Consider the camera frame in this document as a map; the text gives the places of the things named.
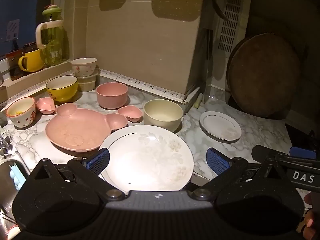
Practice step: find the metal faucet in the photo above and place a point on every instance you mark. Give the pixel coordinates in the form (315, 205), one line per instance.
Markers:
(5, 142)

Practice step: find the pink cat-shaped dish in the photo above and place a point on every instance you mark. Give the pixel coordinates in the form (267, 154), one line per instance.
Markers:
(46, 106)

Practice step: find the yellow mug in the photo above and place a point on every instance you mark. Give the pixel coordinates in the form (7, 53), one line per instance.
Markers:
(33, 60)

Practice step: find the music-note trim tape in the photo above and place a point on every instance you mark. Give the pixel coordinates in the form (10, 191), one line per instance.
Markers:
(150, 87)

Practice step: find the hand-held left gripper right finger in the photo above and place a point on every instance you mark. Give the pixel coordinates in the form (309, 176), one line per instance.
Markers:
(216, 160)

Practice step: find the pink bear-shaped plate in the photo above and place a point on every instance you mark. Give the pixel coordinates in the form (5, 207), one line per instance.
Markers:
(75, 127)

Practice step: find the light blue plastic item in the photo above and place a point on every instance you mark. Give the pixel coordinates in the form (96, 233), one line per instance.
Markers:
(16, 177)

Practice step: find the white wide printed bowl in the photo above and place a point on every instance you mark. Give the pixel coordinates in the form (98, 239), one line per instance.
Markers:
(83, 70)

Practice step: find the cleaver knife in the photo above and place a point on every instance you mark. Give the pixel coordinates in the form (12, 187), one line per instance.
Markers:
(208, 80)

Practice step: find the yellow bowl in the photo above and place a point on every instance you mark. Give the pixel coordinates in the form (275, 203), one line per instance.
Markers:
(62, 93)

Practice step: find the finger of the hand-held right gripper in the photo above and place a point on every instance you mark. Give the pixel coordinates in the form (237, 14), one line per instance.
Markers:
(302, 152)
(262, 153)

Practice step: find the round wooden cutting board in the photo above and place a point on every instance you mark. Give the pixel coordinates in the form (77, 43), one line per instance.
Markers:
(262, 75)

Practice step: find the pink bowl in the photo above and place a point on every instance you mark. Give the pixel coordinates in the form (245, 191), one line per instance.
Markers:
(111, 98)

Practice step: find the cream bowl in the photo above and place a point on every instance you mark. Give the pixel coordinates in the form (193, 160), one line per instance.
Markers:
(162, 120)

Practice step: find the dark metal ladle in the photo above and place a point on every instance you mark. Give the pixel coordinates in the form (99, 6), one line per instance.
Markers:
(218, 11)

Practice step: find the small white plate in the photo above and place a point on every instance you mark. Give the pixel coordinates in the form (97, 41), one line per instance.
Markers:
(220, 126)

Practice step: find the steel sink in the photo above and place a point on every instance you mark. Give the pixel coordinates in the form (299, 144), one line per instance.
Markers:
(7, 180)

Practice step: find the black gas stove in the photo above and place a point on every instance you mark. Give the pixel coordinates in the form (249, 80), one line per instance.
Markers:
(300, 135)

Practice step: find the large white floral plate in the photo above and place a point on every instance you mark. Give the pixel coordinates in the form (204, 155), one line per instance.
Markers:
(145, 160)

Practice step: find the dark glass jar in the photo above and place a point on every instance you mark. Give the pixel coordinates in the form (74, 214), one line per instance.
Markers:
(13, 65)

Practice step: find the white vent grille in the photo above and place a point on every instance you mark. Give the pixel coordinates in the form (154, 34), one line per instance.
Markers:
(228, 30)

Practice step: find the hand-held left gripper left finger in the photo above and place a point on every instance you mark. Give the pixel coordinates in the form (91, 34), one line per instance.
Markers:
(98, 158)

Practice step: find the clear plastic container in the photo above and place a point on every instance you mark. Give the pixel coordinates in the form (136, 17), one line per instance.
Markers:
(86, 85)

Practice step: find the white cylindrical stick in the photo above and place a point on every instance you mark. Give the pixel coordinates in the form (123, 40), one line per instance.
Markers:
(198, 102)

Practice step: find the person's right hand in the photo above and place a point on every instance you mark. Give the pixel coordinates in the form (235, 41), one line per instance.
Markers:
(310, 220)

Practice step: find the pink heart-shaped dish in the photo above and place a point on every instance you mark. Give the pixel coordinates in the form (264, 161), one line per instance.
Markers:
(130, 113)

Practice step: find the white printed cup-shaped bowl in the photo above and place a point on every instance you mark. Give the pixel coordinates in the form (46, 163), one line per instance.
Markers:
(21, 118)

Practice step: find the green glass pitcher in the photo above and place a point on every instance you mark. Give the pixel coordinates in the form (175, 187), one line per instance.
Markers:
(53, 42)

